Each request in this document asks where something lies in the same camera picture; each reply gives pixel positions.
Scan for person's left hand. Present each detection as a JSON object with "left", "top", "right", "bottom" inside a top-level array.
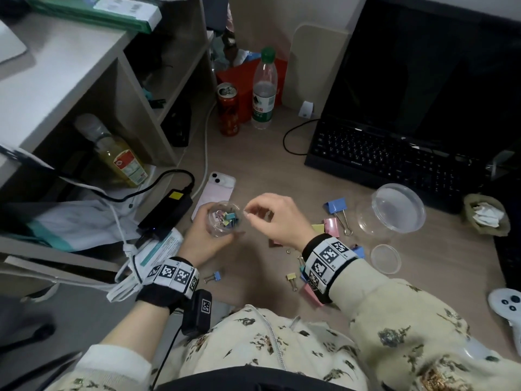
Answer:
[{"left": 177, "top": 201, "right": 245, "bottom": 266}]

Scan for person's right hand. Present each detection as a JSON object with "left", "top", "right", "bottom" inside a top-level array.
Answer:
[{"left": 243, "top": 192, "right": 318, "bottom": 249}]

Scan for small clear plastic jar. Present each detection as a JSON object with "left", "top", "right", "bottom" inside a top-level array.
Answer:
[{"left": 205, "top": 200, "right": 248, "bottom": 239}]

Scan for pile of small binder clips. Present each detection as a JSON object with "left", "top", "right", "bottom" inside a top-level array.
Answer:
[{"left": 203, "top": 207, "right": 300, "bottom": 292}]

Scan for pile of large binder clips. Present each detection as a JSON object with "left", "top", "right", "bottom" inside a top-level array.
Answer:
[{"left": 268, "top": 197, "right": 366, "bottom": 308}]

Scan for large clear plastic jar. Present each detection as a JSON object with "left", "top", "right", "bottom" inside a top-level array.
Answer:
[{"left": 355, "top": 182, "right": 427, "bottom": 237}]

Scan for person's left forearm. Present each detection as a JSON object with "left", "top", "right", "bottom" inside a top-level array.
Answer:
[{"left": 40, "top": 299, "right": 171, "bottom": 391}]

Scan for person's right forearm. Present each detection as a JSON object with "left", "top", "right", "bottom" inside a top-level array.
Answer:
[{"left": 329, "top": 258, "right": 521, "bottom": 391}]

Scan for person's floral cream jacket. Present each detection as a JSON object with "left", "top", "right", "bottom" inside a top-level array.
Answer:
[{"left": 154, "top": 304, "right": 369, "bottom": 391}]

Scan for person's black garment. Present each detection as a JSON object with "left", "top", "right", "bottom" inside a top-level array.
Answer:
[{"left": 156, "top": 364, "right": 367, "bottom": 391}]

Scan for white teal tissue pack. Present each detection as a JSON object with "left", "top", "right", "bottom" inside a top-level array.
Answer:
[{"left": 130, "top": 228, "right": 186, "bottom": 275}]

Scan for black power adapter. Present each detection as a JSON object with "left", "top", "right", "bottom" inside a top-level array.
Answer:
[{"left": 137, "top": 189, "right": 195, "bottom": 243}]

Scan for pink smartphone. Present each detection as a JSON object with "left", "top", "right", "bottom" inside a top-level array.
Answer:
[{"left": 190, "top": 171, "right": 237, "bottom": 223}]

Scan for clear plastic lid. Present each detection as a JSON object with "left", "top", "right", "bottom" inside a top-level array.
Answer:
[{"left": 369, "top": 244, "right": 403, "bottom": 275}]

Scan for yellow juice bottle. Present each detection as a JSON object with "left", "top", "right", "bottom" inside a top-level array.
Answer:
[{"left": 73, "top": 112, "right": 149, "bottom": 188}]

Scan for clear water bottle green cap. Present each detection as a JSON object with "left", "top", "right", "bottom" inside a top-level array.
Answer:
[{"left": 251, "top": 46, "right": 278, "bottom": 131}]

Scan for black electronic device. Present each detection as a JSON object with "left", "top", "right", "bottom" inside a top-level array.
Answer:
[{"left": 161, "top": 99, "right": 193, "bottom": 148}]

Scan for red drink can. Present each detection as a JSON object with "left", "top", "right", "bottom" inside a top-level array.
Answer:
[{"left": 215, "top": 81, "right": 241, "bottom": 138}]

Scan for black keyboard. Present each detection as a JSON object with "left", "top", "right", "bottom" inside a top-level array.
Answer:
[{"left": 304, "top": 116, "right": 491, "bottom": 215}]

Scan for red cardboard box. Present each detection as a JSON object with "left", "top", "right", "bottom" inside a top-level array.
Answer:
[{"left": 214, "top": 56, "right": 289, "bottom": 123}]

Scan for teal small gadget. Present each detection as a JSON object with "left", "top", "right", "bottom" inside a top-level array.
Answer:
[{"left": 140, "top": 88, "right": 168, "bottom": 110}]

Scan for crumpled clear plastic wrap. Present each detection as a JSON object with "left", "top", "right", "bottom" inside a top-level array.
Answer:
[{"left": 209, "top": 30, "right": 261, "bottom": 74}]

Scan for black chair base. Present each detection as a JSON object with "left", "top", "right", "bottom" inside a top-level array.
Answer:
[{"left": 0, "top": 295, "right": 84, "bottom": 391}]

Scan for black computer monitor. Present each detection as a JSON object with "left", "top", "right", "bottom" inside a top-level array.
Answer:
[{"left": 321, "top": 0, "right": 521, "bottom": 153}]

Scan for crumpled white tissue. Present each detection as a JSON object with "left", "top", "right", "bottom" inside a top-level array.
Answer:
[{"left": 470, "top": 202, "right": 505, "bottom": 229}]

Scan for brown paper cup with tissue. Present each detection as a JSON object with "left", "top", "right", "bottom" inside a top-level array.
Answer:
[{"left": 463, "top": 193, "right": 512, "bottom": 237}]

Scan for grey shelf unit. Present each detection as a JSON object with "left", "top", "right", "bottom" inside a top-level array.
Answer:
[{"left": 0, "top": 0, "right": 219, "bottom": 281}]

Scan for dark fabric bag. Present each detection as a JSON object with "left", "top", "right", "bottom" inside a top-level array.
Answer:
[{"left": 205, "top": 0, "right": 231, "bottom": 37}]

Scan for white handheld controller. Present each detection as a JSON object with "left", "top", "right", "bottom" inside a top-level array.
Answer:
[{"left": 487, "top": 288, "right": 521, "bottom": 357}]

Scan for green white box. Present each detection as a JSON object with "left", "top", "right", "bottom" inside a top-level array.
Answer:
[{"left": 26, "top": 0, "right": 163, "bottom": 35}]

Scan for black power cable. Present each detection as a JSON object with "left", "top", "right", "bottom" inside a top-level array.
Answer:
[{"left": 53, "top": 168, "right": 196, "bottom": 204}]

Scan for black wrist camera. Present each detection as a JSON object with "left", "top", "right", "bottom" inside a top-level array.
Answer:
[{"left": 181, "top": 288, "right": 213, "bottom": 338}]

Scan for white bundled cable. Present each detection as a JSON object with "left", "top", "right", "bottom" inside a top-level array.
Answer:
[{"left": 106, "top": 199, "right": 143, "bottom": 304}]

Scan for black keyboard cable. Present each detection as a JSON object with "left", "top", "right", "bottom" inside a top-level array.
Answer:
[{"left": 283, "top": 117, "right": 322, "bottom": 156}]

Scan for white charging cable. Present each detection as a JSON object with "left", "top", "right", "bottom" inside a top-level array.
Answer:
[{"left": 191, "top": 99, "right": 217, "bottom": 200}]

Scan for thin black camera cable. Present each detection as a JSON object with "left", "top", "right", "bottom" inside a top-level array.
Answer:
[{"left": 151, "top": 327, "right": 184, "bottom": 391}]

